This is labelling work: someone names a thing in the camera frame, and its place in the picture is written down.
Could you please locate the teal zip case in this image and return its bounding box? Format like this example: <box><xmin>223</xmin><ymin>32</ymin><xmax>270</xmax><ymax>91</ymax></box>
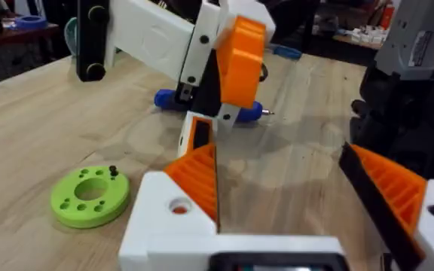
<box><xmin>64</xmin><ymin>17</ymin><xmax>78</xmax><ymax>57</ymax></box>

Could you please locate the thin black wire loop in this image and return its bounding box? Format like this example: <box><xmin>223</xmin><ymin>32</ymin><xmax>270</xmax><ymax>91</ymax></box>
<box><xmin>258</xmin><ymin>62</ymin><xmax>270</xmax><ymax>83</ymax></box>

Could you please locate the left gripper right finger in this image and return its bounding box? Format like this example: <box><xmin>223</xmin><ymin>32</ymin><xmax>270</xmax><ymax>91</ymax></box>
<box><xmin>338</xmin><ymin>141</ymin><xmax>434</xmax><ymax>271</ymax></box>

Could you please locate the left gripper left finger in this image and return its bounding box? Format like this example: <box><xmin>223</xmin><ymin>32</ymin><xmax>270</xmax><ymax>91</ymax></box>
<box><xmin>121</xmin><ymin>142</ymin><xmax>222</xmax><ymax>244</ymax></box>

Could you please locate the green disc with holes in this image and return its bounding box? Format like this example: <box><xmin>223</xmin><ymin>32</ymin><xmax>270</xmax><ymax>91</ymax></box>
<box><xmin>50</xmin><ymin>165</ymin><xmax>131</xmax><ymax>230</ymax></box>

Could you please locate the blue handled tool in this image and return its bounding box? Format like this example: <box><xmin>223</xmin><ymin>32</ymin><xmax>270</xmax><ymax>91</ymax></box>
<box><xmin>269</xmin><ymin>43</ymin><xmax>303</xmax><ymax>61</ymax></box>

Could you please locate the brown side table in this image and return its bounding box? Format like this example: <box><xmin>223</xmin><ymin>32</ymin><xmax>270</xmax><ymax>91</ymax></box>
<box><xmin>0</xmin><ymin>22</ymin><xmax>60</xmax><ymax>53</ymax></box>

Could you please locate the right wrist upright plate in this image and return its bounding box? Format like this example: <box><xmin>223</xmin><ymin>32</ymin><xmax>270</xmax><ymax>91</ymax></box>
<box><xmin>75</xmin><ymin>0</ymin><xmax>112</xmax><ymax>83</ymax></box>

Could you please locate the blue tape roll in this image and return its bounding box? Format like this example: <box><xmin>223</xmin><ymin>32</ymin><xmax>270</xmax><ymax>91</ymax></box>
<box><xmin>13</xmin><ymin>14</ymin><xmax>48</xmax><ymax>31</ymax></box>

